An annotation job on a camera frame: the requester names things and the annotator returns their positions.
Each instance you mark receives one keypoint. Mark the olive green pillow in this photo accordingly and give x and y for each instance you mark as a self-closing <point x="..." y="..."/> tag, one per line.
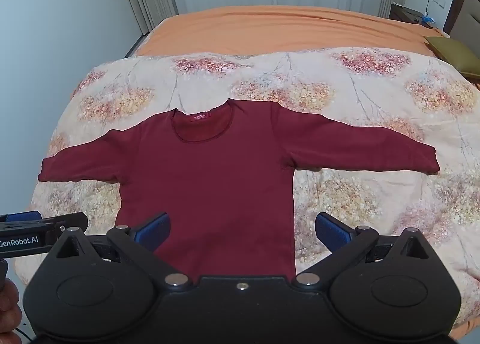
<point x="455" y="55"/>

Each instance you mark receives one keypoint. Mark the small blue item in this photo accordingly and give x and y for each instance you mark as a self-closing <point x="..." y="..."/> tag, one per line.
<point x="427" y="20"/>

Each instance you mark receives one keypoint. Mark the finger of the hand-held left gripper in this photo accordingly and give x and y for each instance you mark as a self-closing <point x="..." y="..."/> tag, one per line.
<point x="69" y="223"/>
<point x="24" y="216"/>

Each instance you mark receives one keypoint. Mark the brown padded headboard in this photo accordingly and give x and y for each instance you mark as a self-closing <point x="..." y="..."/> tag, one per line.
<point x="463" y="9"/>

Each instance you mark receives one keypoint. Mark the floral quilt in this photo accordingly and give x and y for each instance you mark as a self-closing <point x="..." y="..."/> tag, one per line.
<point x="375" y="103"/>

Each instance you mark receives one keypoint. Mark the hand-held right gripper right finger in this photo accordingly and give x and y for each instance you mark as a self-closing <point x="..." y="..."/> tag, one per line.
<point x="330" y="233"/>

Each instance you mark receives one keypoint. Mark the dark wooden nightstand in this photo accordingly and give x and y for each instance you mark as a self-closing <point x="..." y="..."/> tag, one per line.
<point x="407" y="14"/>

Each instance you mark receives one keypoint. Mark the orange bed sheet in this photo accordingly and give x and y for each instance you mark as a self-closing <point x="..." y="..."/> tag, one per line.
<point x="285" y="30"/>

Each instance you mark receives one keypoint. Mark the white wall socket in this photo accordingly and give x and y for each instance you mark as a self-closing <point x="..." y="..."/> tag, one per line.
<point x="438" y="0"/>

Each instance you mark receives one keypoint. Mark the person's left hand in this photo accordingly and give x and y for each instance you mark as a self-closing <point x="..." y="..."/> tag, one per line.
<point x="8" y="310"/>

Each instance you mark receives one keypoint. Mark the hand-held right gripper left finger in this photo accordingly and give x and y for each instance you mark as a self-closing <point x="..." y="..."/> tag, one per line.
<point x="155" y="232"/>

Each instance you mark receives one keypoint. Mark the maroon long-sleeve shirt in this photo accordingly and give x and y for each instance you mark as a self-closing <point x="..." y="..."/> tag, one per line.
<point x="225" y="178"/>

